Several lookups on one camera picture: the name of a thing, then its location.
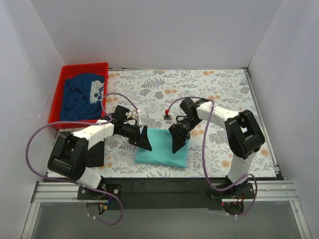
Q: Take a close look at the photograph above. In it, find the mint green t-shirt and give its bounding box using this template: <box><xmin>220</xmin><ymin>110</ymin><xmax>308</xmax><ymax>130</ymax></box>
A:
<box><xmin>135</xmin><ymin>128</ymin><xmax>188</xmax><ymax>168</ymax></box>

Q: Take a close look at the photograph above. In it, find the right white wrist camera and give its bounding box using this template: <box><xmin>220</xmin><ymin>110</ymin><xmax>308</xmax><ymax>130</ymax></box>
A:
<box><xmin>163</xmin><ymin>109</ymin><xmax>172</xmax><ymax>121</ymax></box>

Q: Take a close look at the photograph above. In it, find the floral patterned table mat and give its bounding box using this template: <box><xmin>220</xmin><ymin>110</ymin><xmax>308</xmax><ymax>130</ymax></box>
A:
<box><xmin>47</xmin><ymin>69</ymin><xmax>277</xmax><ymax>178</ymax></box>

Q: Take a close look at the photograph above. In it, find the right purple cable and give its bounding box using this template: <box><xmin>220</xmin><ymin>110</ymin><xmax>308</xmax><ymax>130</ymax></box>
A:
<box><xmin>165</xmin><ymin>97</ymin><xmax>258</xmax><ymax>218</ymax></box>

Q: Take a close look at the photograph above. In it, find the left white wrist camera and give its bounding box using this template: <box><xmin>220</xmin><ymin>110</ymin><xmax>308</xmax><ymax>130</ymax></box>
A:
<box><xmin>133</xmin><ymin>111</ymin><xmax>149</xmax><ymax>125</ymax></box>

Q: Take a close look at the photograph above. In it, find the aluminium mounting rail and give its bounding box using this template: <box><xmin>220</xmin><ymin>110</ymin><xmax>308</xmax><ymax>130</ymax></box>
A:
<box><xmin>31</xmin><ymin>179</ymin><xmax>299</xmax><ymax>202</ymax></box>

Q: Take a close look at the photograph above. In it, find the navy blue printed t-shirt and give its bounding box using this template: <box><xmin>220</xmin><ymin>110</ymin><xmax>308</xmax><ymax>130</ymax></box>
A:
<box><xmin>60</xmin><ymin>73</ymin><xmax>105</xmax><ymax>121</ymax></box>

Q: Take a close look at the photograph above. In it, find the folded black t-shirt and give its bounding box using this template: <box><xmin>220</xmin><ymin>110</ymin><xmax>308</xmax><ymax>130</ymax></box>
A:
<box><xmin>86</xmin><ymin>141</ymin><xmax>105</xmax><ymax>168</ymax></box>

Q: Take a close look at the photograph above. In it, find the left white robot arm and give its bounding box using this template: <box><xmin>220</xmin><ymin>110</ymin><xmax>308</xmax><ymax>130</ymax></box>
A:
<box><xmin>47</xmin><ymin>106</ymin><xmax>152</xmax><ymax>199</ymax></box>

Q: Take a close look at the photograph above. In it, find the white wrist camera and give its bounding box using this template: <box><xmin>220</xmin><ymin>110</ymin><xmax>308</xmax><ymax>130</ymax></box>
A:
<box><xmin>133</xmin><ymin>111</ymin><xmax>149</xmax><ymax>125</ymax></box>
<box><xmin>163</xmin><ymin>109</ymin><xmax>172</xmax><ymax>121</ymax></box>

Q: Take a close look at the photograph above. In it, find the purple cable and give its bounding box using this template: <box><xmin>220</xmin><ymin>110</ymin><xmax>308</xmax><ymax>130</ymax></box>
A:
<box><xmin>25</xmin><ymin>93</ymin><xmax>140</xmax><ymax>226</ymax></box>
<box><xmin>165</xmin><ymin>97</ymin><xmax>258</xmax><ymax>218</ymax></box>

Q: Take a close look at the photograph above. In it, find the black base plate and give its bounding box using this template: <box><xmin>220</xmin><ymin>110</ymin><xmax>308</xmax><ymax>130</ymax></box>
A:
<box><xmin>77</xmin><ymin>177</ymin><xmax>255</xmax><ymax>211</ymax></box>

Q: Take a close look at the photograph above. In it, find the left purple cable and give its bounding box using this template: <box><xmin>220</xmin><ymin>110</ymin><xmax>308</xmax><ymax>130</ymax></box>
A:
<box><xmin>25</xmin><ymin>93</ymin><xmax>140</xmax><ymax>226</ymax></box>

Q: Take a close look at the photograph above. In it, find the red plastic bin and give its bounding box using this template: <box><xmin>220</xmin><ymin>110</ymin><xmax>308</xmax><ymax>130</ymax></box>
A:
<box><xmin>48</xmin><ymin>62</ymin><xmax>109</xmax><ymax>123</ymax></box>

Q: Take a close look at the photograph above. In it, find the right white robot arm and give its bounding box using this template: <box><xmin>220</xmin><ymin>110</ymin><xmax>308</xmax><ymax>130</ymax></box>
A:
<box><xmin>155</xmin><ymin>97</ymin><xmax>265</xmax><ymax>198</ymax></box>

